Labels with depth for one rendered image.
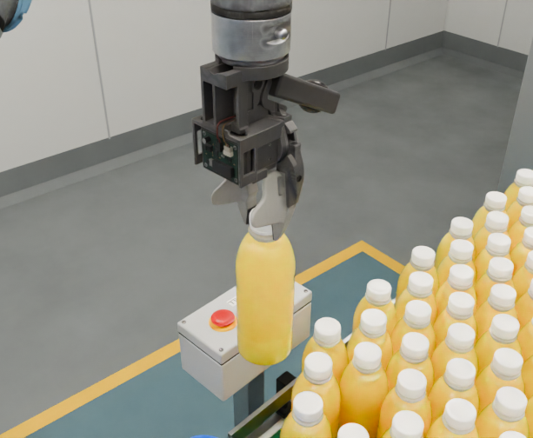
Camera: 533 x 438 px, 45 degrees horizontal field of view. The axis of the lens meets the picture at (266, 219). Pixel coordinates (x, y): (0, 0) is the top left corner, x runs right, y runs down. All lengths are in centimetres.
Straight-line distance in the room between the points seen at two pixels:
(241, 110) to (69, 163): 308
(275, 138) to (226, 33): 12
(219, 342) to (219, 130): 42
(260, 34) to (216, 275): 231
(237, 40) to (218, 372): 54
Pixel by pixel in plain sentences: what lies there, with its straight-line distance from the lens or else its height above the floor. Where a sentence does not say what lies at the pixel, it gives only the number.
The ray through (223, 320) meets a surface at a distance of 99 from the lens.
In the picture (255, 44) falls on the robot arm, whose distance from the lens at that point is 60.
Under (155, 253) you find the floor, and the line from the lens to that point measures 302.
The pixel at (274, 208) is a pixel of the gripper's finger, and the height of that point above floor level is 140.
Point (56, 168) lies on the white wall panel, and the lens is 366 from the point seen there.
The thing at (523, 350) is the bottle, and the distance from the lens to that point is 110.
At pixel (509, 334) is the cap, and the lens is 103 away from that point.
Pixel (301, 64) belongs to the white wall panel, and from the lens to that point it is 448.
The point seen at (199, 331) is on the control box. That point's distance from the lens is 99.
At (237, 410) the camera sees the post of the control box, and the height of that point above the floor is 87.
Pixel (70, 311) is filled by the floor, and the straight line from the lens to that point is 278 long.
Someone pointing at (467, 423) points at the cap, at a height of 111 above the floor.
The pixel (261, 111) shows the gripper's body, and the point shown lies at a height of 151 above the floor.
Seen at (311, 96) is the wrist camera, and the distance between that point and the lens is 69.
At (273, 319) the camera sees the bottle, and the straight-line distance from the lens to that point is 79.
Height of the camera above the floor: 178
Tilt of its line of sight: 34 degrees down
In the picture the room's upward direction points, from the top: straight up
